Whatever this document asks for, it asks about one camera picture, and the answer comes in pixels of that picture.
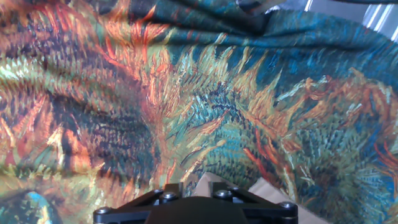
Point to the brown cardboard box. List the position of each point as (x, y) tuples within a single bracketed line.
[(270, 193)]

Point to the sunflower painting cloth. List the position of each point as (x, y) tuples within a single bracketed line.
[(186, 93)]

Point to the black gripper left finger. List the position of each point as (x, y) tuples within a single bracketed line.
[(124, 214)]

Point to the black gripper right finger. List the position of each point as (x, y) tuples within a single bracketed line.
[(270, 214)]

